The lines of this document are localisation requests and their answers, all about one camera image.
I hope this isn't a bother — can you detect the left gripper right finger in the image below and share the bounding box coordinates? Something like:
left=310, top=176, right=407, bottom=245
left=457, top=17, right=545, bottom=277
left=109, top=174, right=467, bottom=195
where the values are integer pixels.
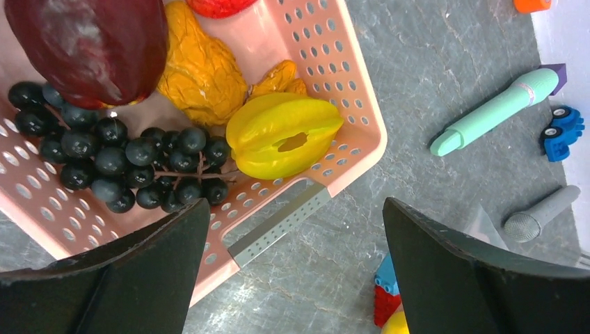
left=383, top=197, right=589, bottom=333

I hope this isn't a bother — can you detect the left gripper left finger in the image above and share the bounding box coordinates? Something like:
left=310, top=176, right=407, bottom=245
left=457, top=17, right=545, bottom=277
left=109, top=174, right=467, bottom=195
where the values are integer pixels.
left=1, top=200, right=210, bottom=333

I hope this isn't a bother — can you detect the black grape bunch toy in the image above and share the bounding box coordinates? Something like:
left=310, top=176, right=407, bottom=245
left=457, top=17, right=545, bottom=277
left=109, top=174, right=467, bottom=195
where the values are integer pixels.
left=7, top=81, right=237, bottom=214

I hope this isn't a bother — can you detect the yellow starfruit toy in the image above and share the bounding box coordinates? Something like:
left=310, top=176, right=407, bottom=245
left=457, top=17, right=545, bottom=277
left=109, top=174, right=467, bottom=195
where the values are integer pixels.
left=225, top=93, right=344, bottom=180

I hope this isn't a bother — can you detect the orange wrinkled fruit toy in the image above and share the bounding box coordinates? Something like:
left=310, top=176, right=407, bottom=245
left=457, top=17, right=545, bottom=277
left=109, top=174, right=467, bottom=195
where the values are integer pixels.
left=157, top=1, right=307, bottom=126

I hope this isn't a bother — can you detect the clear zip top bag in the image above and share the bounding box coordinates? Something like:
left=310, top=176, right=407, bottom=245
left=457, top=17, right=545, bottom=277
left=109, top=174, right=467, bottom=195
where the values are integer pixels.
left=463, top=204, right=589, bottom=270

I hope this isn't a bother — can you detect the multicolour brick stack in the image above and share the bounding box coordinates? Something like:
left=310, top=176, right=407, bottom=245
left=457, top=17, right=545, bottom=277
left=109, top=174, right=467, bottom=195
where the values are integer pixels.
left=373, top=253, right=410, bottom=334

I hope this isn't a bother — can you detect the pink plastic basket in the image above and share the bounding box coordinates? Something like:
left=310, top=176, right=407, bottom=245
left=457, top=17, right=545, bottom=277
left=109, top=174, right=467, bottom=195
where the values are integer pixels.
left=1, top=1, right=387, bottom=302

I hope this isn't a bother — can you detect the blue toy car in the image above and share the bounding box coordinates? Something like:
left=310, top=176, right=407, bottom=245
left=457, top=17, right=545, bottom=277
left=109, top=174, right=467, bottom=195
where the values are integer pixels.
left=539, top=106, right=585, bottom=163

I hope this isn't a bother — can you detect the mint green toy microphone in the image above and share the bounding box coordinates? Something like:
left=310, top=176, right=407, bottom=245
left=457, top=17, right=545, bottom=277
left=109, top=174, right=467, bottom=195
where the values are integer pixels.
left=429, top=68, right=559, bottom=157

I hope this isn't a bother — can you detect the dark red mangosteen lower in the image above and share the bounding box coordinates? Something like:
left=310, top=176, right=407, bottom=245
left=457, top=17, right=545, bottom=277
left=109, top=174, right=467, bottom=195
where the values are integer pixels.
left=3, top=1, right=169, bottom=109

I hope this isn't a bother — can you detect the purple cube block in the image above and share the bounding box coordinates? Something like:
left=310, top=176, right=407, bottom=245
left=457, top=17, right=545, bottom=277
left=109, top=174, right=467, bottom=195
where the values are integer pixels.
left=539, top=63, right=567, bottom=96

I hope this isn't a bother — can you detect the orange semicircle block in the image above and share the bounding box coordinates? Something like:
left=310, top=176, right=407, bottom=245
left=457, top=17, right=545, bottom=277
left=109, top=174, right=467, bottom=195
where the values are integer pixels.
left=513, top=0, right=552, bottom=14

